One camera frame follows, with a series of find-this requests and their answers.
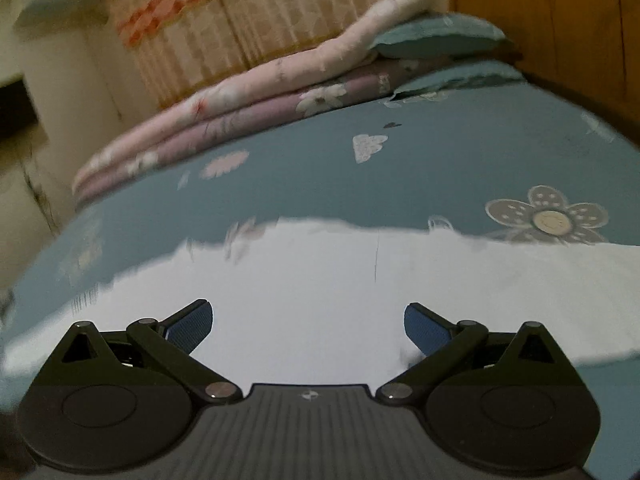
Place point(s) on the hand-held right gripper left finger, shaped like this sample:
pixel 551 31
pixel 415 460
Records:
pixel 192 325

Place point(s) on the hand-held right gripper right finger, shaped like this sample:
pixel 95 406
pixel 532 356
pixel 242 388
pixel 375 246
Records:
pixel 425 327

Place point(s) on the white t-shirt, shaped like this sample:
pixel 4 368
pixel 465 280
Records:
pixel 310 280

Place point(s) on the bed with blue floral sheet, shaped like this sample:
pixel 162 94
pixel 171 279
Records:
pixel 425 175

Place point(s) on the teal pillow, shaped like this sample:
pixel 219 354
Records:
pixel 465 80
pixel 435 37

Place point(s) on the pink floral quilt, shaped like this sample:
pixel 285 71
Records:
pixel 300 67

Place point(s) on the patterned beige orange curtain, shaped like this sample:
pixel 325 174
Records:
pixel 250 20

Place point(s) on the wooden headboard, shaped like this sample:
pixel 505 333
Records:
pixel 560 25

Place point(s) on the black wall television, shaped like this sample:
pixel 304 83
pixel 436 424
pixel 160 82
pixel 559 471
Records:
pixel 15 107

